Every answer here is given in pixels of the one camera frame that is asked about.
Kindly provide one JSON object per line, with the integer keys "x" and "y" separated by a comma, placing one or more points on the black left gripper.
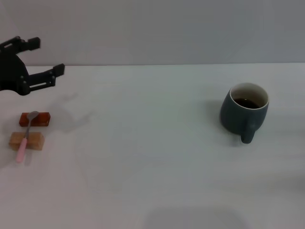
{"x": 12, "y": 71}

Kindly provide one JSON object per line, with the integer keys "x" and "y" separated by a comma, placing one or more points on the grey ceramic cup with coffee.
{"x": 236, "y": 117}

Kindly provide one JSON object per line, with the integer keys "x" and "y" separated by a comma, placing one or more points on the reddish brown wooden block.
{"x": 43, "y": 119}

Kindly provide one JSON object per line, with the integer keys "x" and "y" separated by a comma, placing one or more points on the light wooden block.
{"x": 35, "y": 140}

